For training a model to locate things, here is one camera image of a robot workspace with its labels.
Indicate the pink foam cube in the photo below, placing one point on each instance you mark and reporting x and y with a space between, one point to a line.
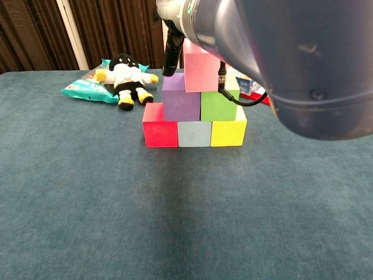
201 73

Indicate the purple foam cube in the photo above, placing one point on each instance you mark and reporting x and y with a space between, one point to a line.
180 105

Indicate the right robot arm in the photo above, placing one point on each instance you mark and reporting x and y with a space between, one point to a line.
291 58

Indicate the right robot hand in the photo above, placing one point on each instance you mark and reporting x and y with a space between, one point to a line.
172 52

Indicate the yellow blue cookie box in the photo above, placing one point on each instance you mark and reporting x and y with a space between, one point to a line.
247 86

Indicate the teal felt table mat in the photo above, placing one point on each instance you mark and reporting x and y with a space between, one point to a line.
186 218

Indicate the dark brown curtain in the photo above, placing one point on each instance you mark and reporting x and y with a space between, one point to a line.
116 29

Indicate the teal snack bag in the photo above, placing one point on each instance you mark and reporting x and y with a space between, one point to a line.
84 89

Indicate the black white plush doll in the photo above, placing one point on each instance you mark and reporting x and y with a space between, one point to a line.
126 76

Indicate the light blue foam cube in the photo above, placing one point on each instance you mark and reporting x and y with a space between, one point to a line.
193 134

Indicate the red foam cube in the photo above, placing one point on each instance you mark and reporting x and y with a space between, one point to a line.
160 134

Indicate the white frame post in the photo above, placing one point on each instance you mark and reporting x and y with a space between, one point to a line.
163 41
73 35

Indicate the white red book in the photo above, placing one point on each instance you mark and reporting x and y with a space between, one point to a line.
253 97

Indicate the green foam cube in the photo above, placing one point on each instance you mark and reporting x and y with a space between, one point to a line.
218 109

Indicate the yellow foam cube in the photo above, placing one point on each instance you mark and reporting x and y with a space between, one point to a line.
227 134

